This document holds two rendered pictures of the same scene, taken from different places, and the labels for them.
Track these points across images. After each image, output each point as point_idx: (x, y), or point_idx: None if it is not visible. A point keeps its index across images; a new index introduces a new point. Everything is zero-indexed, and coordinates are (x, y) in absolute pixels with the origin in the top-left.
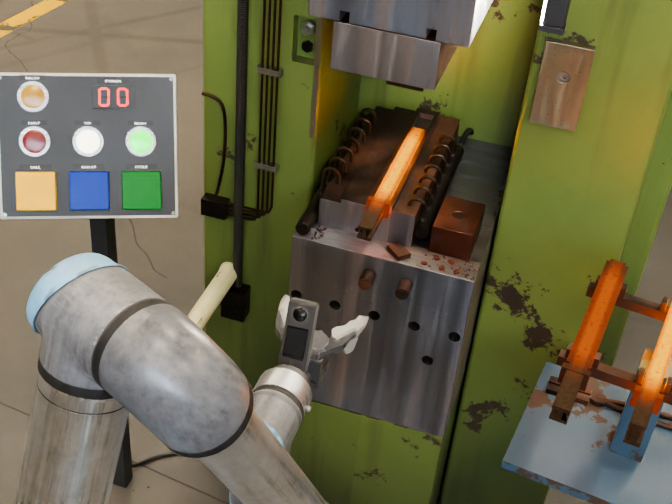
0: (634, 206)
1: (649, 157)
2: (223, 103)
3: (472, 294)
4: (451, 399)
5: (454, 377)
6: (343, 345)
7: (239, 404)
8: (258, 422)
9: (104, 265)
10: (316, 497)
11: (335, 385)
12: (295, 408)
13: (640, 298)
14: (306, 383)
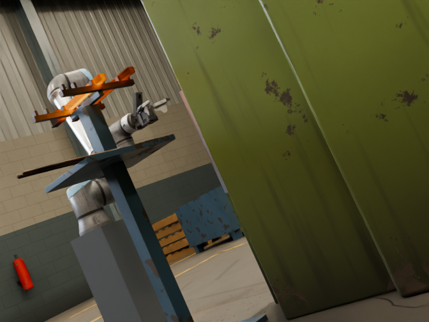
0: (158, 38)
1: (144, 8)
2: None
3: (183, 99)
4: (215, 167)
5: (205, 150)
6: (138, 108)
7: (48, 91)
8: (60, 101)
9: (76, 69)
10: (82, 135)
11: None
12: (118, 122)
13: (113, 82)
14: (125, 117)
